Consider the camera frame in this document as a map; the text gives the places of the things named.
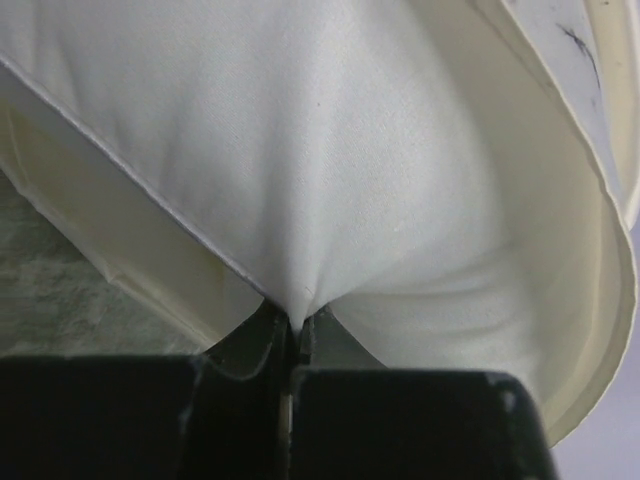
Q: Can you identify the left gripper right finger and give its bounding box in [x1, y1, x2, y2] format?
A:
[292, 308, 558, 479]

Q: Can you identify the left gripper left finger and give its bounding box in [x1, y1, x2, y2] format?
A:
[1, 303, 290, 479]

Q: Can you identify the white pillow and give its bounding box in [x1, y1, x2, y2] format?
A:
[0, 0, 606, 371]

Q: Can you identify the cream pillowcase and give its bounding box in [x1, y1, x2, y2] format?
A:
[0, 0, 640, 451]

